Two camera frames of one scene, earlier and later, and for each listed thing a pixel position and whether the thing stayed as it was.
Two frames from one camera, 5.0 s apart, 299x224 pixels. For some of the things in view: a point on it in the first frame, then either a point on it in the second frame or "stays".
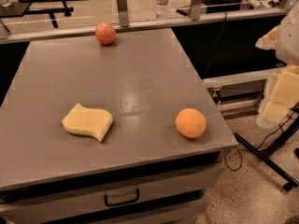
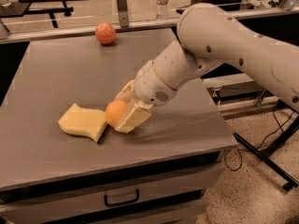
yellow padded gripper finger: [267, 42] -> [127, 91]
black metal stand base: [263, 155] stays
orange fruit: [191, 123] -> [115, 112]
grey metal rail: [132, 27] stays
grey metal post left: [122, 8] stays
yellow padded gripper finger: [284, 95] -> [135, 117]
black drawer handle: [127, 201] stays
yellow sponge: [82, 120] stays
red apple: [106, 33] stays
